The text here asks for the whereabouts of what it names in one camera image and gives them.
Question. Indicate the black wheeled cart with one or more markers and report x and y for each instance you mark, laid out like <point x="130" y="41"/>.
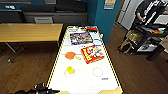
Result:
<point x="146" y="36"/>

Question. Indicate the wooden table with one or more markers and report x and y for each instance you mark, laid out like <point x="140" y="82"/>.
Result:
<point x="30" y="31"/>

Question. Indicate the blue board game box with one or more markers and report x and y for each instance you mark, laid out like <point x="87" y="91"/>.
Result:
<point x="81" y="38"/>

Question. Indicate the yellow paper wall sign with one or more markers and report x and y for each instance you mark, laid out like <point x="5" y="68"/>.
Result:
<point x="109" y="4"/>

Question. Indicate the green plastic bowl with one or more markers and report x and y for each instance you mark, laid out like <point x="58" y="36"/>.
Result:
<point x="97" y="68"/>

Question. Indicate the brown and black bag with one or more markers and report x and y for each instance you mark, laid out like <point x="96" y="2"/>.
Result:
<point x="128" y="41"/>

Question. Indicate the small orange object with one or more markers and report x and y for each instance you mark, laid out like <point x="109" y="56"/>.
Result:
<point x="156" y="32"/>

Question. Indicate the white blue-rimmed bowl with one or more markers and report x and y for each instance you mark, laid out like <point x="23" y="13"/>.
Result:
<point x="97" y="41"/>

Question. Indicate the small green object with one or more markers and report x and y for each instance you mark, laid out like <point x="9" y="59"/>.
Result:
<point x="162" y="32"/>

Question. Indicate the low dark grey sofa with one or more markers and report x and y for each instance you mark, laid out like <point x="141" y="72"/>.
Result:
<point x="10" y="16"/>

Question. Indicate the yellow-green plastic cup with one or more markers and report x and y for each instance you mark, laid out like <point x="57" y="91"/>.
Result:
<point x="70" y="70"/>

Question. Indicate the tan side table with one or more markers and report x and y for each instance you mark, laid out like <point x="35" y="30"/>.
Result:
<point x="160" y="50"/>

